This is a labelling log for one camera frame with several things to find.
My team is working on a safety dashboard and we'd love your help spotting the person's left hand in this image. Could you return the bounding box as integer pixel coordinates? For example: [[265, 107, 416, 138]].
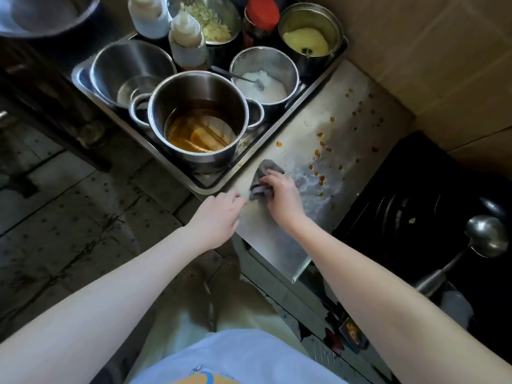
[[183, 190, 247, 252]]

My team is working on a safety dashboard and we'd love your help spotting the person's right hand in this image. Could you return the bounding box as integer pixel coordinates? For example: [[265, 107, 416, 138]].
[[259, 169, 309, 233]]

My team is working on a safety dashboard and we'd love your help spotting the dark grey rag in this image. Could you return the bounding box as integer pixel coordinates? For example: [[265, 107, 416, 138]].
[[249, 158, 285, 203]]

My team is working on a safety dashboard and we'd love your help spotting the person's left forearm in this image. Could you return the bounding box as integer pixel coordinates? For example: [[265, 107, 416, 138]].
[[0, 226, 209, 384]]

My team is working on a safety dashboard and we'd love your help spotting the person's right forearm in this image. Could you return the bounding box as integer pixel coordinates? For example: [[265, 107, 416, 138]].
[[287, 219, 512, 384]]

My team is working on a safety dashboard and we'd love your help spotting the dark steel countertop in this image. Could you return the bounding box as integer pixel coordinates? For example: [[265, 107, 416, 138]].
[[215, 59, 415, 284]]

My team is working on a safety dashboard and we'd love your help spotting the person's white shirt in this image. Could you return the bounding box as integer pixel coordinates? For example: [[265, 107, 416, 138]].
[[130, 328, 349, 384]]

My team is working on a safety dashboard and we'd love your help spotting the black metal stove stand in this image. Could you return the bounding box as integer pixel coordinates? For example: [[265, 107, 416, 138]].
[[308, 131, 512, 356]]

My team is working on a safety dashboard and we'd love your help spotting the steel tray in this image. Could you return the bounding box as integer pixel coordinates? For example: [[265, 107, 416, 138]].
[[71, 31, 349, 196]]

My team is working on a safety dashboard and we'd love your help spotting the black wok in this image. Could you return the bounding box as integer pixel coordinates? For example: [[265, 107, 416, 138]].
[[332, 131, 512, 356]]

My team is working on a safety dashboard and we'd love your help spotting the steel pot with oil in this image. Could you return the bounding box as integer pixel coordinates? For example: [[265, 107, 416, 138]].
[[129, 70, 266, 172]]

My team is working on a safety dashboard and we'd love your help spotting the steel cup with white powder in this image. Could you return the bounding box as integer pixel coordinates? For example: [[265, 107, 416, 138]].
[[229, 46, 301, 116]]

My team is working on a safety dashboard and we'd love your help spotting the blue printed packet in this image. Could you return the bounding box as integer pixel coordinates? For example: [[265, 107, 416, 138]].
[[338, 315, 370, 355]]

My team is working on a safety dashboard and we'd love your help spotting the small steel dish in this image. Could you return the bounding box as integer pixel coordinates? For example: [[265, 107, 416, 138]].
[[117, 75, 164, 108]]

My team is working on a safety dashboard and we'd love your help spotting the clear squeeze bottle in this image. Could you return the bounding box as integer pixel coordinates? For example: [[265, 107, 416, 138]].
[[127, 0, 171, 39], [167, 11, 209, 71]]

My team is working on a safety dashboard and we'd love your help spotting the steel bowl with yellow powder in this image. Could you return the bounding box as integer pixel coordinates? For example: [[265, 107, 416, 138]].
[[278, 2, 345, 76]]

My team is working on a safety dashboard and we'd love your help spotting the wide steel seasoning bowl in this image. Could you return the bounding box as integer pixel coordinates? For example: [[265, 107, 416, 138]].
[[90, 38, 178, 113]]

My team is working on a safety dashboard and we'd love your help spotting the small dark bottle red cap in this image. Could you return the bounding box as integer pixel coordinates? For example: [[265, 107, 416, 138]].
[[242, 0, 281, 49]]

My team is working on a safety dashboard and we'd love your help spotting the small steel cup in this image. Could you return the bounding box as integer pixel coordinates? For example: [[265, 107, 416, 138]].
[[166, 0, 242, 68]]

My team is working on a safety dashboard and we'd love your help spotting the steel ladle with round scoop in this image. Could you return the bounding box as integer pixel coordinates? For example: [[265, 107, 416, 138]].
[[415, 214, 509, 297]]

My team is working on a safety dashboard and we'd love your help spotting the grey steel basin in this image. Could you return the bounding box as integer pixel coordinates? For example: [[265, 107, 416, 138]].
[[0, 0, 101, 38]]

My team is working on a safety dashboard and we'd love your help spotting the red plastic handle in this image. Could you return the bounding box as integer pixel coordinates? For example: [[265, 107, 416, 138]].
[[323, 311, 345, 353]]

